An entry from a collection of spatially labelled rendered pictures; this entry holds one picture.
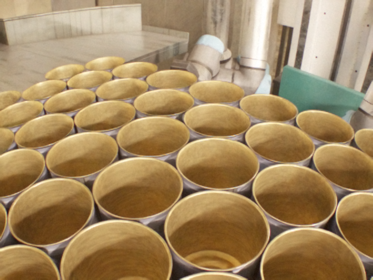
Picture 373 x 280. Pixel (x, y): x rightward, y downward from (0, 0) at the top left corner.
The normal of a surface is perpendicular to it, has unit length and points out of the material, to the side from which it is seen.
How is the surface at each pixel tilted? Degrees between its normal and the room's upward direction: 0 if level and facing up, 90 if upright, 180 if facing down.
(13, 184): 88
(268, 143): 89
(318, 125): 89
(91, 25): 90
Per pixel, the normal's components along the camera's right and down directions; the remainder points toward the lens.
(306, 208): -0.81, 0.32
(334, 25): -0.65, 0.42
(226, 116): -0.45, 0.50
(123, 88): 0.13, 0.55
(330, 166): -0.18, 0.55
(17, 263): 0.45, 0.50
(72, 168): 0.73, 0.38
